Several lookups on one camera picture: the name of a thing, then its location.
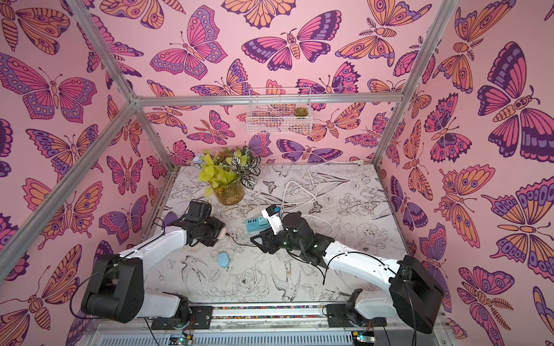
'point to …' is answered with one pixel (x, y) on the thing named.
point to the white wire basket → (276, 119)
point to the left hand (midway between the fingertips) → (227, 226)
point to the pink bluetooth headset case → (222, 233)
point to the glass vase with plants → (228, 171)
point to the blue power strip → (257, 225)
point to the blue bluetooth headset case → (223, 259)
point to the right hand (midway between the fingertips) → (256, 234)
